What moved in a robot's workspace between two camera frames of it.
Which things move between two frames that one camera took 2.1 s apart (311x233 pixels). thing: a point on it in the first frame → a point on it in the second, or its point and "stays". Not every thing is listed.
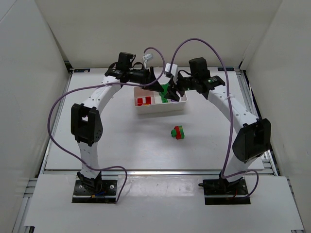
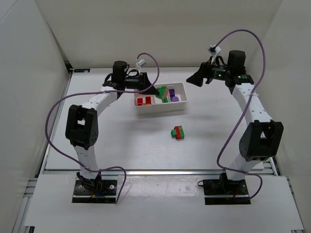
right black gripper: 177,82 → 207,73
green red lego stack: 178,132 stays
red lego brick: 148,100 stays
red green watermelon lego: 140,101 stays
